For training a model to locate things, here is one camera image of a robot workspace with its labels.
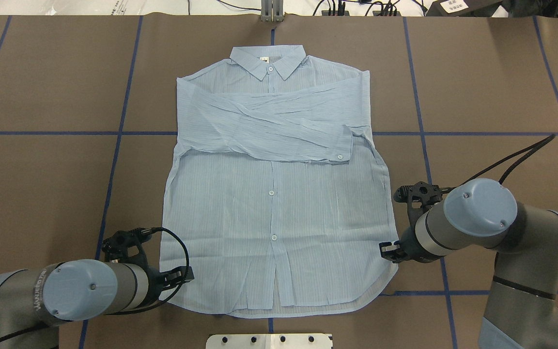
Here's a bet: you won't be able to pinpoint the white central pedestal column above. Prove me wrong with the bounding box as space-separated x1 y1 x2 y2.
205 333 334 349

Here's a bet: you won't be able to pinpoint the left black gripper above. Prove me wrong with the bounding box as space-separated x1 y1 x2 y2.
144 266 195 302

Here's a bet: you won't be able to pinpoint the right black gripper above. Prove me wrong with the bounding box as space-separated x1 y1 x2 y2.
379 227 425 263

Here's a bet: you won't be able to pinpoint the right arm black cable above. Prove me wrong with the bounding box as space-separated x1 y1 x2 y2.
453 134 557 190

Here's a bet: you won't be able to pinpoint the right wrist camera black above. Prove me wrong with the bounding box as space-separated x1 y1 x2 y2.
392 181 449 215

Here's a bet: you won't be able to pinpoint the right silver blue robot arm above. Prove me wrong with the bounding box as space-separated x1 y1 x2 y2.
379 178 558 349

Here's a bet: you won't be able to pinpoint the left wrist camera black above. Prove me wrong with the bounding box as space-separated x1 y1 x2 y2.
100 227 152 268

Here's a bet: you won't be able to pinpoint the aluminium frame post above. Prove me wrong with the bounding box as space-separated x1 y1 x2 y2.
261 0 285 23

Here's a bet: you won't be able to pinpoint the clear plastic bag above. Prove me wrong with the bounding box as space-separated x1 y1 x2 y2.
46 0 192 15

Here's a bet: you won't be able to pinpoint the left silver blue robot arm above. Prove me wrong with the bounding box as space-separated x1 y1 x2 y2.
0 259 194 349

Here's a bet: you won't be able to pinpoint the light blue button-up shirt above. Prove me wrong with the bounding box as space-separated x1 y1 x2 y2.
162 46 398 318

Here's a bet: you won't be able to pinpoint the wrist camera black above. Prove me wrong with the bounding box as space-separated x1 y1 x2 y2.
100 227 152 268
392 181 449 215

